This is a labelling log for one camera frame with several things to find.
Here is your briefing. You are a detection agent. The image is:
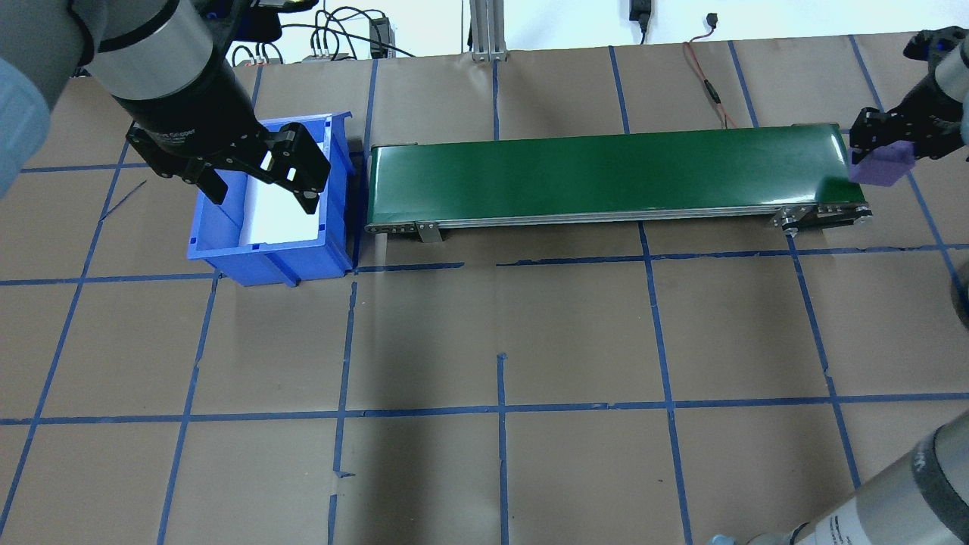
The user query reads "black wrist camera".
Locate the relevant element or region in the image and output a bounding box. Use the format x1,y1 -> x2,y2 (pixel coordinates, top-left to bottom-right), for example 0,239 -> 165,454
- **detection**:
903,26 -> 969,63
204,0 -> 322,46

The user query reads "green conveyor belt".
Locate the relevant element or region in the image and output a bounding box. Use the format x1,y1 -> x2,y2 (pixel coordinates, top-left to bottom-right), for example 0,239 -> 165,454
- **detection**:
365,123 -> 874,244

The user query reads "red conveyor wire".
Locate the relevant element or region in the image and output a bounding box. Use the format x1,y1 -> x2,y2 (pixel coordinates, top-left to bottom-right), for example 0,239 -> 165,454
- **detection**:
684,30 -> 739,129

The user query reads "purple foam block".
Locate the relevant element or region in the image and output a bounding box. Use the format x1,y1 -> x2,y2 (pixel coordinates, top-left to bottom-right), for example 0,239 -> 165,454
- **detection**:
848,140 -> 917,188

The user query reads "aluminium profile post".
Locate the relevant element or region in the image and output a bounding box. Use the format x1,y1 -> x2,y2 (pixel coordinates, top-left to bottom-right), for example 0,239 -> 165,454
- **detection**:
468,0 -> 509,63

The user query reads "white paper bin liner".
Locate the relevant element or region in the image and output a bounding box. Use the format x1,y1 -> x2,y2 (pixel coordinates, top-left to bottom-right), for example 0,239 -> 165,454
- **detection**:
241,144 -> 334,244

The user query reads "blue plastic bin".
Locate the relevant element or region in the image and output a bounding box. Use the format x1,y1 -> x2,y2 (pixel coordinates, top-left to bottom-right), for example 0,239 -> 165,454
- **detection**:
187,112 -> 358,287

